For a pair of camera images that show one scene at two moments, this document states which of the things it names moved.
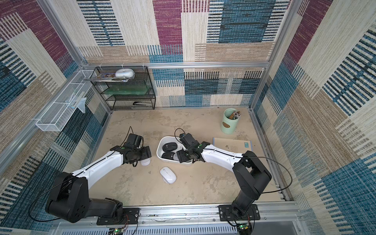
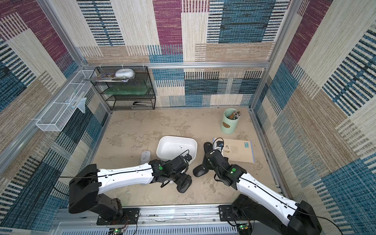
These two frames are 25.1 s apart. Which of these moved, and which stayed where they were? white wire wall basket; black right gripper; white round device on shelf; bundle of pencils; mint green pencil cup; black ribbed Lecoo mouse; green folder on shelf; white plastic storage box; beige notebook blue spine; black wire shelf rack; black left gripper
Moved: black ribbed Lecoo mouse; black left gripper; black right gripper
Stayed: mint green pencil cup; bundle of pencils; white plastic storage box; beige notebook blue spine; white wire wall basket; white round device on shelf; black wire shelf rack; green folder on shelf
